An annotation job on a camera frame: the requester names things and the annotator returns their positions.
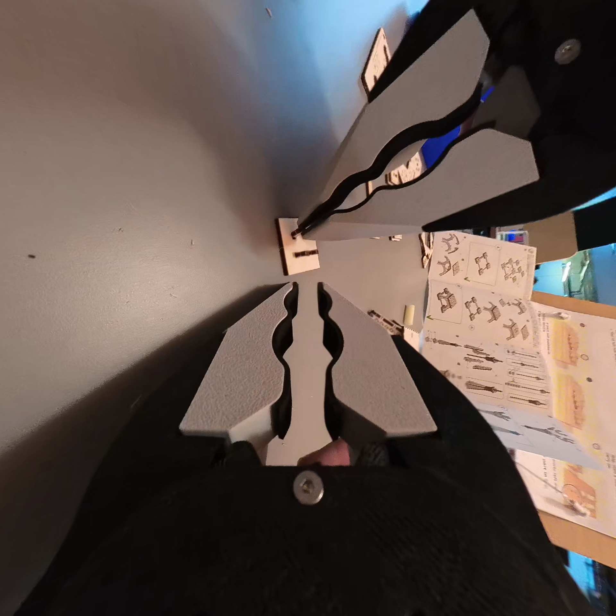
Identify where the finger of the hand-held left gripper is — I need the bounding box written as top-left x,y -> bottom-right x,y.
290,9 -> 491,237
302,127 -> 541,242

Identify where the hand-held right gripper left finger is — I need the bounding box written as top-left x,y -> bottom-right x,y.
178,281 -> 300,466

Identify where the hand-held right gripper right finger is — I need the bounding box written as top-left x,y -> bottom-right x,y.
317,282 -> 439,447

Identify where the small square wooden plate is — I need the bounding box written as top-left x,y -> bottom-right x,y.
275,218 -> 321,276

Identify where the person's right hand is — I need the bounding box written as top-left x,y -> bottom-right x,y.
297,439 -> 352,466

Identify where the blue plastic bin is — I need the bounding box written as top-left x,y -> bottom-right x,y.
423,84 -> 496,162

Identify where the wooden lattice tower base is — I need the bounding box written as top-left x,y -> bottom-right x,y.
367,309 -> 420,349

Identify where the paper instruction leaflet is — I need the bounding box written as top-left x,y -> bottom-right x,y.
420,230 -> 616,535

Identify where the lit computer screen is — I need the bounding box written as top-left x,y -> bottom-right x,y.
533,243 -> 616,305

